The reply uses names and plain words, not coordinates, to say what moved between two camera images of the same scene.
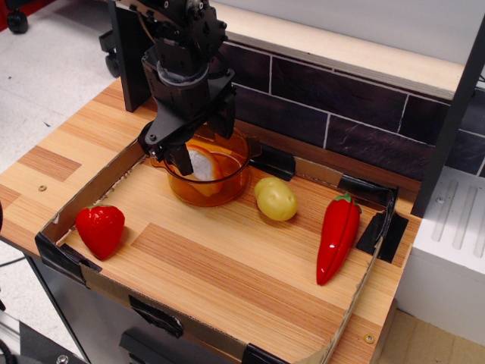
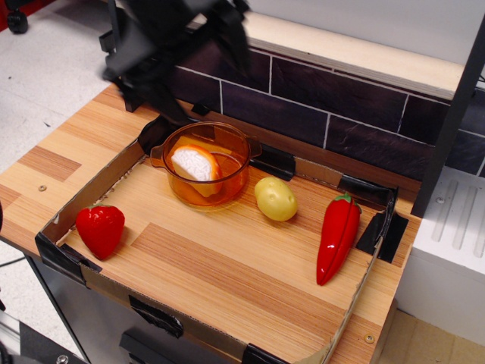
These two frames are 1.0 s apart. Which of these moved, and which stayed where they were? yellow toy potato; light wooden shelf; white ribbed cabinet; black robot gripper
Moved: black robot gripper
Stayed: light wooden shelf; white ribbed cabinet; yellow toy potato
